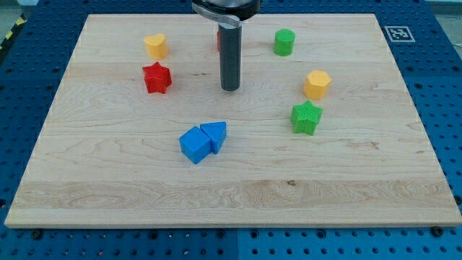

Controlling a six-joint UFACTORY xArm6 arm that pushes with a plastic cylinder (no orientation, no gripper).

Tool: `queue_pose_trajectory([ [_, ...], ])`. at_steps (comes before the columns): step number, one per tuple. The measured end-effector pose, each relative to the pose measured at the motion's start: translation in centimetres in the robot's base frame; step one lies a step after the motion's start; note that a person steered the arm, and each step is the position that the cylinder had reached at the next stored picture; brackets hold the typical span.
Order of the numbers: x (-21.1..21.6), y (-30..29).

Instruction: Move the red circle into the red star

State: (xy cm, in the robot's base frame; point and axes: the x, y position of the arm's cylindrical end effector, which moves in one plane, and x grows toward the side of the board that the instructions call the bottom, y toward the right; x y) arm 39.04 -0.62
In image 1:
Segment green cylinder block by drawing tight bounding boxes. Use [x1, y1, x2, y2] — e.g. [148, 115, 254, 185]
[273, 29, 296, 56]

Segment yellow heart block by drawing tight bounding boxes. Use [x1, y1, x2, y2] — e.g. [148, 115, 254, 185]
[144, 33, 168, 60]

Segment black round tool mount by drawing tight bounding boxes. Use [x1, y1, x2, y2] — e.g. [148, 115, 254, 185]
[191, 0, 261, 27]

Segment yellow hexagon block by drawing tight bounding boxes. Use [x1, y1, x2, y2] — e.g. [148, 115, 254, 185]
[304, 70, 331, 100]

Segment blue cube block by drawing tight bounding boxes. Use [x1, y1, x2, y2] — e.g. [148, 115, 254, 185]
[179, 126, 212, 164]

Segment green star block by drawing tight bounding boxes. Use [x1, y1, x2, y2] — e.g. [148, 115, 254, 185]
[290, 100, 323, 136]

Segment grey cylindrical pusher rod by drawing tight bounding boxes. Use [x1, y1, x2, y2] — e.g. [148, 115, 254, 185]
[218, 23, 242, 91]

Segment white fiducial marker tag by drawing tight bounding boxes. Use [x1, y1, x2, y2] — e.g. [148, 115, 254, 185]
[384, 25, 415, 43]

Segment blue triangle block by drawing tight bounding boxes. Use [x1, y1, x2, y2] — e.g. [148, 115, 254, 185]
[200, 121, 227, 154]

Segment yellow black hazard tape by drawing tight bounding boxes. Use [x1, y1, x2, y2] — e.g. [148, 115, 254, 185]
[1, 13, 27, 53]

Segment red star block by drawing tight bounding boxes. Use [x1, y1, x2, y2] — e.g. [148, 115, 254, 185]
[142, 61, 172, 94]

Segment wooden board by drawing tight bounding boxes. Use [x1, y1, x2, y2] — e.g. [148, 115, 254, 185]
[5, 14, 461, 229]

